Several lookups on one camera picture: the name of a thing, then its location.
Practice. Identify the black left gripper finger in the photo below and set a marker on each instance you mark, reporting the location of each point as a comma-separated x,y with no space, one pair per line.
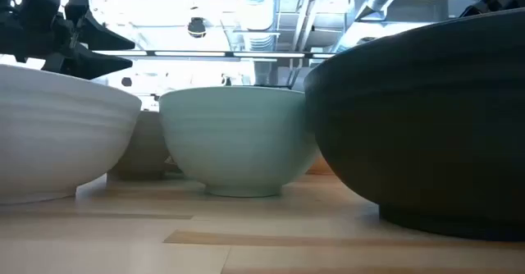
94,65
100,36

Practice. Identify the black ceiling dome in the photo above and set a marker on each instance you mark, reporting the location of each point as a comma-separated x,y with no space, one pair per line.
197,28

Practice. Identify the pale mint bowl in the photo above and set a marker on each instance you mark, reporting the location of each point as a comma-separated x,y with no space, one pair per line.
238,138

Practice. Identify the white ribbed bowl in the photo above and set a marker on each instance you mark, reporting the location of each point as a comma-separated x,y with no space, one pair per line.
53,134

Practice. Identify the dark grey bowl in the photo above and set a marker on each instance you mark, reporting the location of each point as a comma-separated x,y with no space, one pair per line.
426,122

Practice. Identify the long ceiling light bar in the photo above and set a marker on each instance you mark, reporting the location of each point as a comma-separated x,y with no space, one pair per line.
213,54

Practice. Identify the beige grey bowl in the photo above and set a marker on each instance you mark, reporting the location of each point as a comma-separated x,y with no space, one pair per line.
145,147

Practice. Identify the corrugated round ceiling duct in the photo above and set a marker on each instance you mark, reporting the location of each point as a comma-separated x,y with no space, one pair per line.
256,15

